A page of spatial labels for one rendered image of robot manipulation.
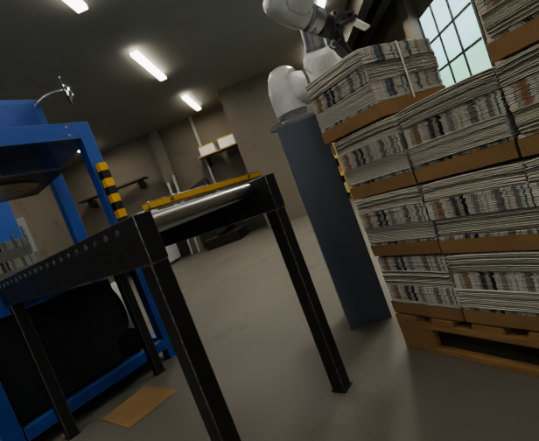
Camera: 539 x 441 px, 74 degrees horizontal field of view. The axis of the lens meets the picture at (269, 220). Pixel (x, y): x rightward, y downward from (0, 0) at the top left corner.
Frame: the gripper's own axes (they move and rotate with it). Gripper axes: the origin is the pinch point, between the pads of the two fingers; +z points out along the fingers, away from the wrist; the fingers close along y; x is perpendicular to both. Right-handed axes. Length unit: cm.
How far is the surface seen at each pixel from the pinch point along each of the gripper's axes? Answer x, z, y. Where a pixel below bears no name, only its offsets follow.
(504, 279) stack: 34, 20, 84
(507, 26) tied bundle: 53, -7, 30
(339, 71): 5.1, -15.4, 19.0
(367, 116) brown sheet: 9.3, -7.2, 34.3
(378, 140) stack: 10.1, -3.0, 41.6
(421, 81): 13.7, 13.1, 17.7
